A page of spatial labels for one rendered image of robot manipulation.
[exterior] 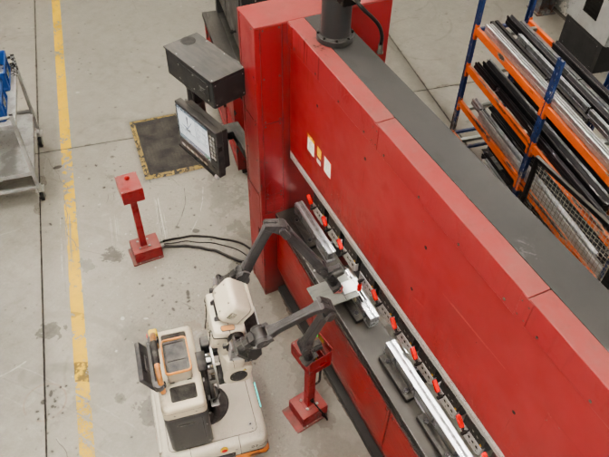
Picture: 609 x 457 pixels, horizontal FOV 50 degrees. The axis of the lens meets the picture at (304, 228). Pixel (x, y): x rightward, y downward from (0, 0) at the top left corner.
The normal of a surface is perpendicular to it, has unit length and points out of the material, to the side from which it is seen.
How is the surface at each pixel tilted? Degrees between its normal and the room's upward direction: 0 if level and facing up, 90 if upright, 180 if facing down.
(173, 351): 0
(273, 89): 90
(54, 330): 0
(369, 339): 0
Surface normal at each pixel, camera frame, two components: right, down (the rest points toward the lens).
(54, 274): 0.02, -0.68
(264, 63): 0.43, 0.67
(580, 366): -0.90, 0.30
